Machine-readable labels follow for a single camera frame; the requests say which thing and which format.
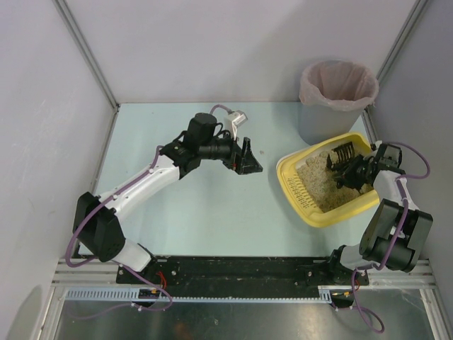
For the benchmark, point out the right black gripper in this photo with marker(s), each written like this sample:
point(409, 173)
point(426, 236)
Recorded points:
point(363, 170)

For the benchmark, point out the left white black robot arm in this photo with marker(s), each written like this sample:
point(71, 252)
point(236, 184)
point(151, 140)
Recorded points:
point(97, 222)

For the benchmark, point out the pink bin liner bag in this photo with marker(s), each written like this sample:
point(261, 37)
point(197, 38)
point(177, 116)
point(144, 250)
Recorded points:
point(339, 85)

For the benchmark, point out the yellow litter box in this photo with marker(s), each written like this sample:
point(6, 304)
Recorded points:
point(298, 196)

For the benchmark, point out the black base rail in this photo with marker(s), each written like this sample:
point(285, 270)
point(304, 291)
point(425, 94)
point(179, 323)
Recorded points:
point(242, 277)

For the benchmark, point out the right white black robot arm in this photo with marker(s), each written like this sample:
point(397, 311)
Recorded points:
point(396, 234)

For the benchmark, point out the beige cat litter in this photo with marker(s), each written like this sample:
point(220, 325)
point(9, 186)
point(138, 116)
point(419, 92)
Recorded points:
point(318, 181)

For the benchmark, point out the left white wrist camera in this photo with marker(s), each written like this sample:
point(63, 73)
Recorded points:
point(233, 121)

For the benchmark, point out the black litter scoop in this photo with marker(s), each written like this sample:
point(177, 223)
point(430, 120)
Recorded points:
point(340, 156)

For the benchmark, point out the grey trash bin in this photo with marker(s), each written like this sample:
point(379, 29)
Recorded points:
point(318, 123)

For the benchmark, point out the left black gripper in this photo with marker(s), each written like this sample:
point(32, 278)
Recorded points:
point(237, 156)

